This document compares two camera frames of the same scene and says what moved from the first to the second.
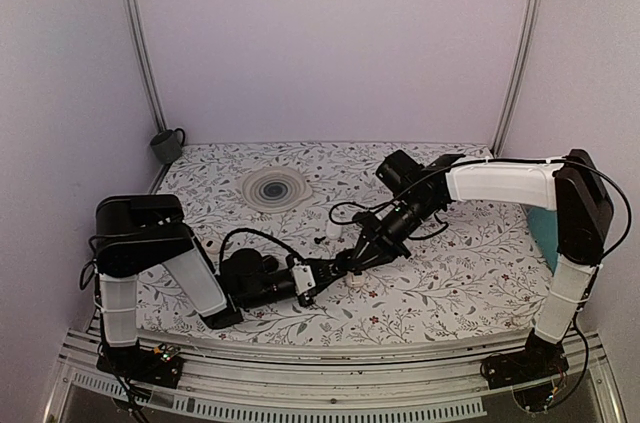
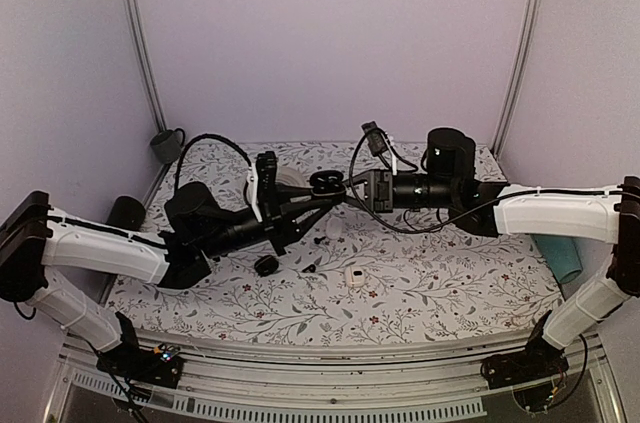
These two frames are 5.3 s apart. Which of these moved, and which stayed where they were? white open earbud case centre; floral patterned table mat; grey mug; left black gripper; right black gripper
Moved: right black gripper; left black gripper
Stayed: floral patterned table mat; grey mug; white open earbud case centre
